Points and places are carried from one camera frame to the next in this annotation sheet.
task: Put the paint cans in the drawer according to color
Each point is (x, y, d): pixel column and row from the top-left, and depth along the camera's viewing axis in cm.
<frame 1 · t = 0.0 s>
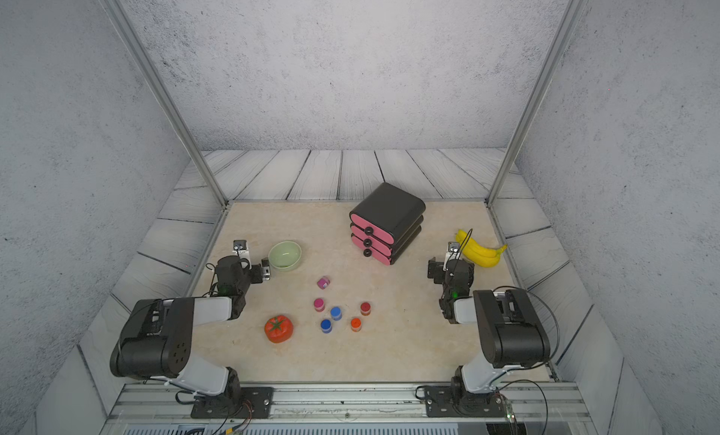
left hand: (255, 258, 95), fingers open
right hand: (451, 257, 94), fingers open
black drawer cabinet: (386, 222, 93), point 18 cm above the table
pink top drawer: (371, 228, 93), point 17 cm above the table
pink middle drawer: (368, 239, 97), point 11 cm above the table
pink bottom drawer: (378, 255, 100), point 6 cm above the table
light green bowl: (284, 255, 102), point 4 cm above the table
red tomato toy: (278, 329, 82), point 6 cm above the table
magenta paint can tipped: (323, 282, 97), point 2 cm above the table
magenta paint can upright: (320, 305, 91), point 3 cm above the table
light blue paint can: (336, 313, 89), point 3 cm above the table
dark blue paint can: (326, 325, 86), point 3 cm above the table
dark red paint can: (366, 308, 89), point 4 cm above the table
orange red paint can: (356, 324, 86), point 3 cm above the table

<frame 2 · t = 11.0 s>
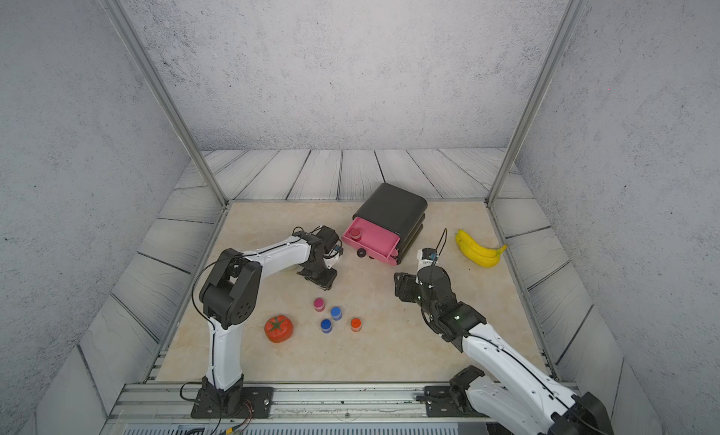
left hand: (330, 285, 96), fingers open
right hand: (403, 275, 80), fingers open
pink top drawer: (373, 240, 93), point 14 cm above the table
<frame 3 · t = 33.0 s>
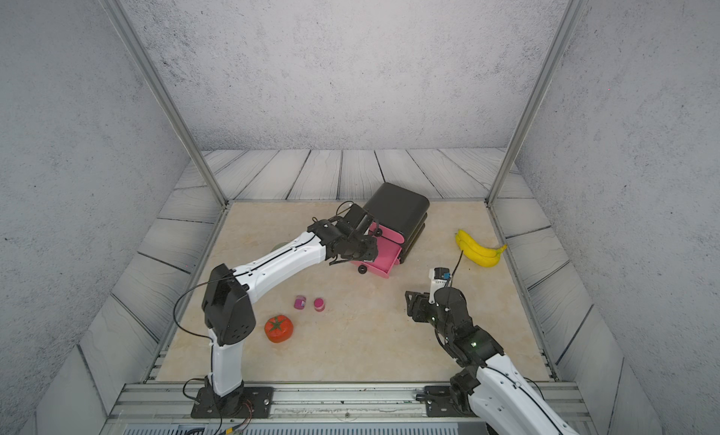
left hand: (379, 254, 85), fingers open
right hand: (415, 294, 79), fingers open
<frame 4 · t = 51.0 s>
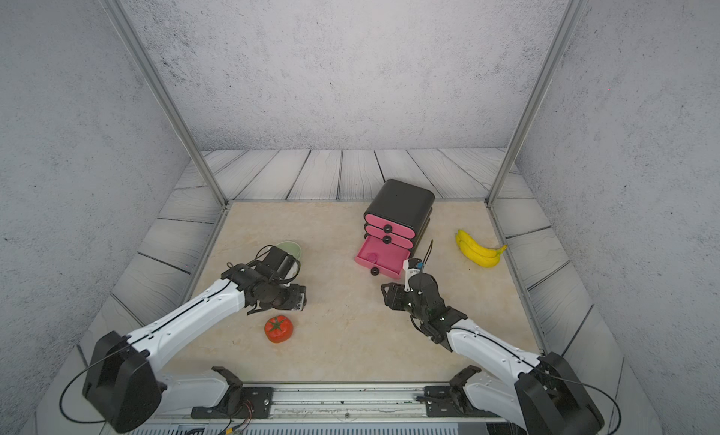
left hand: (300, 302, 82), fingers open
right hand: (388, 288, 84), fingers open
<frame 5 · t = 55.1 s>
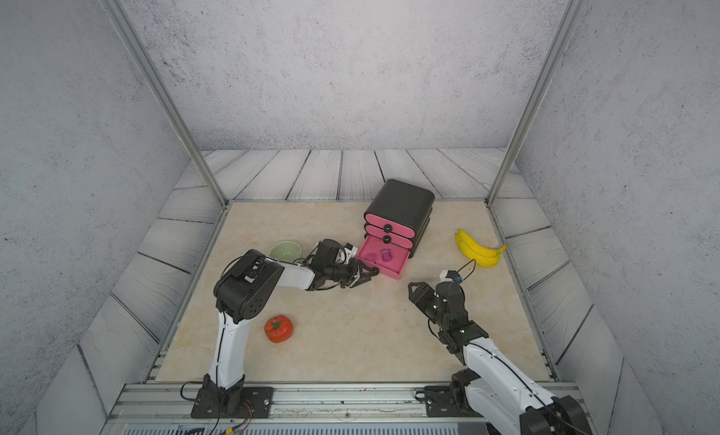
left hand: (376, 277, 94), fingers open
right hand: (413, 288, 85), fingers open
